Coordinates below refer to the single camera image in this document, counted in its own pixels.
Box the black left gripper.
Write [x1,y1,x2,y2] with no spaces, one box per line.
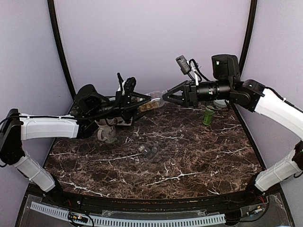
[89,88,154,122]

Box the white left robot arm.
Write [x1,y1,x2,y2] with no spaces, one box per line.
[0,83,151,206]

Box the black corner frame post left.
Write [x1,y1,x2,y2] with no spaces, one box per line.
[47,0,76,99]

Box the beige ceramic mug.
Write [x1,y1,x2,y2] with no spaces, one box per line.
[95,119,116,143]

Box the square floral ceramic plate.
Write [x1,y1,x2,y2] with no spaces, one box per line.
[114,113,134,126]

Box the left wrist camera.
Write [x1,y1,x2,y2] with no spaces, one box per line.
[117,72,136,96]

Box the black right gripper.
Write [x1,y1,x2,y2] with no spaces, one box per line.
[163,79,233,107]

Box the black corner frame post right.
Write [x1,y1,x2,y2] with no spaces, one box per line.
[239,0,258,73]

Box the black front rail base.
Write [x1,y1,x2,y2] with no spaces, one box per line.
[45,174,273,216]

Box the grey weekly pill organizer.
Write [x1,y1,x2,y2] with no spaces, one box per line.
[140,145,159,159]

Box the small celadon bowl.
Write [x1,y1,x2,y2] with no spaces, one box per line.
[213,100,229,109]

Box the green pill bottle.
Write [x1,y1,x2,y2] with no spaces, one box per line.
[203,105,214,126]

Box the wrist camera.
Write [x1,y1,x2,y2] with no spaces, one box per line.
[176,55,204,84]
[117,72,136,96]

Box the black corner frame post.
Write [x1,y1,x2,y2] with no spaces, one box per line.
[239,0,258,73]
[47,0,76,99]

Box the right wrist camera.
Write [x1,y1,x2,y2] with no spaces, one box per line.
[176,55,204,84]

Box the white slotted cable duct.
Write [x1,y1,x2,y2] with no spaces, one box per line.
[30,202,226,227]

